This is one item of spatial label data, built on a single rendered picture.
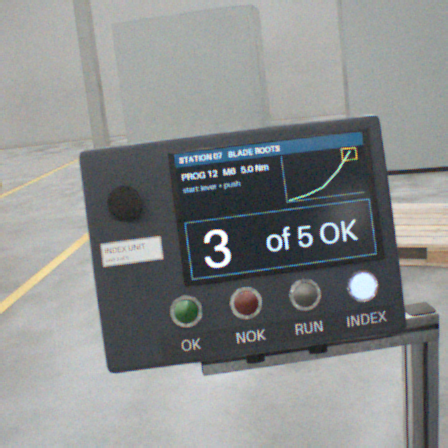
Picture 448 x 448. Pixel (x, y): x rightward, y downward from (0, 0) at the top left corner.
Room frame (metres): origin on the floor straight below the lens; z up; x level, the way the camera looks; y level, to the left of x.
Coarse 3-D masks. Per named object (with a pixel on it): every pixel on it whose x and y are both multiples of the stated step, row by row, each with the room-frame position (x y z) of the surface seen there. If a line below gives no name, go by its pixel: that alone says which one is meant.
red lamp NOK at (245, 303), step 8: (240, 288) 0.51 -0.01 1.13; (248, 288) 0.51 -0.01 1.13; (232, 296) 0.51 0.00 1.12; (240, 296) 0.50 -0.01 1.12; (248, 296) 0.50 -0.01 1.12; (256, 296) 0.51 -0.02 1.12; (232, 304) 0.51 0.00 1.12; (240, 304) 0.50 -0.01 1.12; (248, 304) 0.50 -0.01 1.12; (256, 304) 0.50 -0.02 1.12; (240, 312) 0.50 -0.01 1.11; (248, 312) 0.50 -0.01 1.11; (256, 312) 0.50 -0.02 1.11
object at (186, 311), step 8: (184, 296) 0.51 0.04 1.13; (176, 304) 0.50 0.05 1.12; (184, 304) 0.50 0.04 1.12; (192, 304) 0.50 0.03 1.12; (200, 304) 0.50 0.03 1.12; (176, 312) 0.50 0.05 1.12; (184, 312) 0.50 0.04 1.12; (192, 312) 0.50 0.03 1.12; (200, 312) 0.50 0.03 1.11; (176, 320) 0.50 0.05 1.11; (184, 320) 0.50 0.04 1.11; (192, 320) 0.50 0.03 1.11
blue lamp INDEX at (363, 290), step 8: (360, 272) 0.52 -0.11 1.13; (368, 272) 0.52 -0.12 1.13; (352, 280) 0.51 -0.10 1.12; (360, 280) 0.51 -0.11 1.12; (368, 280) 0.51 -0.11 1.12; (376, 280) 0.51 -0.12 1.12; (352, 288) 0.51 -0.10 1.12; (360, 288) 0.51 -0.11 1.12; (368, 288) 0.51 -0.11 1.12; (376, 288) 0.51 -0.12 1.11; (352, 296) 0.51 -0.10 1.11; (360, 296) 0.51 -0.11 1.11; (368, 296) 0.51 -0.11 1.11
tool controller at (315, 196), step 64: (256, 128) 0.55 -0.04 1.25; (320, 128) 0.55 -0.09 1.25; (128, 192) 0.52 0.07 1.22; (192, 192) 0.53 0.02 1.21; (256, 192) 0.53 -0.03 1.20; (320, 192) 0.53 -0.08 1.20; (384, 192) 0.54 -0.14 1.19; (128, 256) 0.52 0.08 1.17; (256, 256) 0.52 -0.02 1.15; (320, 256) 0.52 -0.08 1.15; (384, 256) 0.52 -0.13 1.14; (128, 320) 0.50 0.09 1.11; (256, 320) 0.51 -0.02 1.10; (320, 320) 0.51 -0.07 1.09; (384, 320) 0.51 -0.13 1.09
